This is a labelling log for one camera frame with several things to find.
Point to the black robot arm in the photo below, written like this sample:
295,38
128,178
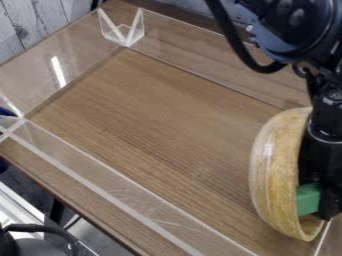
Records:
299,33

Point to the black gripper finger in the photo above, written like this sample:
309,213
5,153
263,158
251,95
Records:
330,202

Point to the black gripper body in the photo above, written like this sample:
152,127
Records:
321,161

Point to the light wooden bowl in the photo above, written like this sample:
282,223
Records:
274,175

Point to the green rectangular block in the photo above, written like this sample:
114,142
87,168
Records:
307,199

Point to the clear acrylic corner bracket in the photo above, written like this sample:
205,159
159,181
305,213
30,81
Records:
122,34

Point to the black table leg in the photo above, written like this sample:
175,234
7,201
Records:
56,211

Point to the clear acrylic wall panel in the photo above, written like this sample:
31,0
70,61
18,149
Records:
130,214

